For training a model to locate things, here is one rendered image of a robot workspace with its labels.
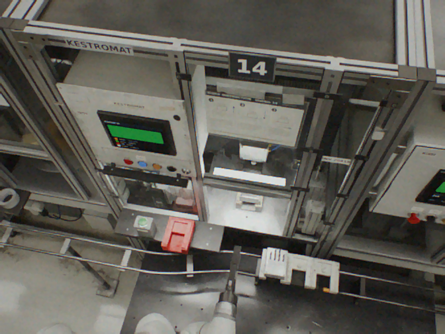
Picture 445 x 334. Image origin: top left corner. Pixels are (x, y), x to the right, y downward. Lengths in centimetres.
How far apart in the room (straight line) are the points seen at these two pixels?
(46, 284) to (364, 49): 261
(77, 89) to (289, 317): 145
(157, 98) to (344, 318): 145
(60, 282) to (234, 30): 235
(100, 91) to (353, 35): 77
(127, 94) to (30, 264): 215
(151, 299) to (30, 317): 116
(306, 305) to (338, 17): 142
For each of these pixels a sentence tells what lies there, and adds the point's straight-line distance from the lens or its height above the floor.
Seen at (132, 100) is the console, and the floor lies 181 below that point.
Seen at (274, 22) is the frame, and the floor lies 201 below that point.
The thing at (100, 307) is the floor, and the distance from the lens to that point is 297.
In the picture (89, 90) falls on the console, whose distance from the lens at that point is 136.
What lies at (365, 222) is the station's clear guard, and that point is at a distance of 184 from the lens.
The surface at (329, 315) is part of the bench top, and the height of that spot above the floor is 68.
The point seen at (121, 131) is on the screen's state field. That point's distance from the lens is 144.
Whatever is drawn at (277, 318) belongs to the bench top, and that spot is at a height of 68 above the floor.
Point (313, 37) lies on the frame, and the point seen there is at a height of 201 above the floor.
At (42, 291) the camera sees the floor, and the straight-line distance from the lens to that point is 315.
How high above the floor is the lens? 277
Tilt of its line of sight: 59 degrees down
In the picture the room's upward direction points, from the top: 3 degrees counter-clockwise
